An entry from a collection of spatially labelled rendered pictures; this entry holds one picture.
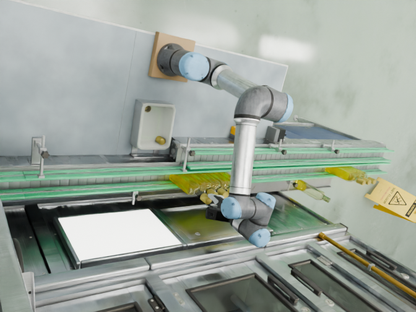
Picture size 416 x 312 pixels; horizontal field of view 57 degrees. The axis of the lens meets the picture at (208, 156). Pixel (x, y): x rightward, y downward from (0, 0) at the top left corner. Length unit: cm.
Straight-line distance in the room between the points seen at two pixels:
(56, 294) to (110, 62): 98
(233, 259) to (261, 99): 64
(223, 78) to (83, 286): 97
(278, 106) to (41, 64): 96
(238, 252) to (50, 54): 111
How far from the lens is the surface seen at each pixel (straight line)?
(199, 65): 168
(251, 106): 135
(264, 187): 235
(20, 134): 177
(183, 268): 147
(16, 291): 71
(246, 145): 134
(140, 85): 186
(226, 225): 179
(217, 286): 146
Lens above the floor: 242
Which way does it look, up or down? 51 degrees down
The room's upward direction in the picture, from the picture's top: 122 degrees clockwise
